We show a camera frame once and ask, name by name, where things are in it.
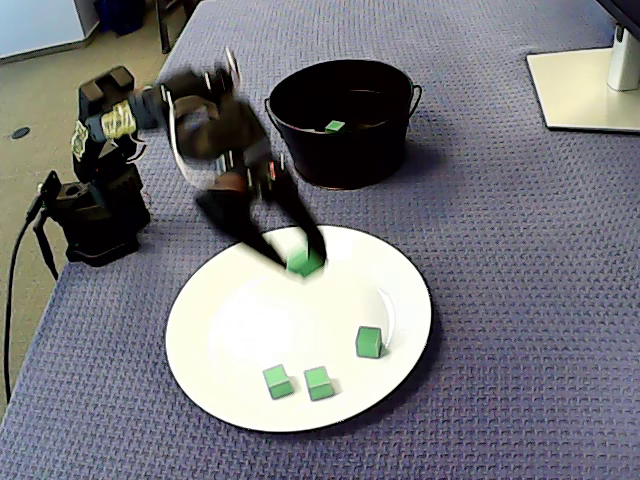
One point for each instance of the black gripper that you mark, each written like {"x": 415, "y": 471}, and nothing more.
{"x": 239, "y": 199}

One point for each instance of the green cube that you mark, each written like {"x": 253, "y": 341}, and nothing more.
{"x": 334, "y": 127}
{"x": 301, "y": 264}
{"x": 369, "y": 343}
{"x": 318, "y": 384}
{"x": 277, "y": 382}

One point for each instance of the black robot arm with stickers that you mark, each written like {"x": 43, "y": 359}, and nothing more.
{"x": 100, "y": 220}

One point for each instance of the white round plate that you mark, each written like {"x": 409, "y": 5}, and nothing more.
{"x": 240, "y": 325}

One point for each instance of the black metal bucket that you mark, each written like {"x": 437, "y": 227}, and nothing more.
{"x": 345, "y": 160}

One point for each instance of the dark blue bin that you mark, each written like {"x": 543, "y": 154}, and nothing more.
{"x": 120, "y": 15}

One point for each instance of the blue woven table mat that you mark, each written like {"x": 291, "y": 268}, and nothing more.
{"x": 500, "y": 300}

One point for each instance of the black round floor cover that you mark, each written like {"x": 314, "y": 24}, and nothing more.
{"x": 20, "y": 133}

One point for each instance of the white panel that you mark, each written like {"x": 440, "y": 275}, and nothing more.
{"x": 35, "y": 25}

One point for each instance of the white monitor stand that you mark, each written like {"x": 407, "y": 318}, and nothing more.
{"x": 575, "y": 90}

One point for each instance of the black monitor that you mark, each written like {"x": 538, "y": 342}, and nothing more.
{"x": 632, "y": 6}

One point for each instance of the dark furniture leg frame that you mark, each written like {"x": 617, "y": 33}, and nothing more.
{"x": 165, "y": 30}

